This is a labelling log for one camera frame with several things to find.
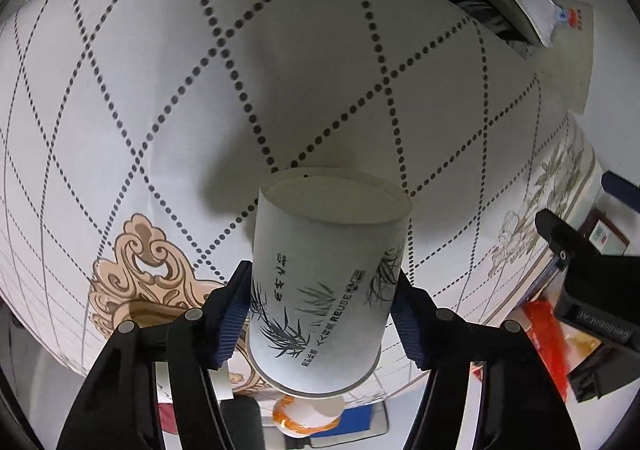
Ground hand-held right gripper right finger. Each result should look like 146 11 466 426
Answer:
389 268 583 450

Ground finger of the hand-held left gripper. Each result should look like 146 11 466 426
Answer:
601 171 640 206
534 208 585 265

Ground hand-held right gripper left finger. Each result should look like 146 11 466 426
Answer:
57 260 253 450

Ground white paper cup bamboo print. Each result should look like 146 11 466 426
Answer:
246 166 413 393

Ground orange and white cup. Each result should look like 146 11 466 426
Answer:
272 395 345 437

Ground red plastic bag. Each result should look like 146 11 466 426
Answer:
521 300 572 403

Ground blue flat box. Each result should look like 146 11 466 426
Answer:
309 402 377 437

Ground white paper sheet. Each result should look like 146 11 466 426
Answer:
547 0 595 115

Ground white dotted printed tablecloth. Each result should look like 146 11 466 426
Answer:
0 0 608 403

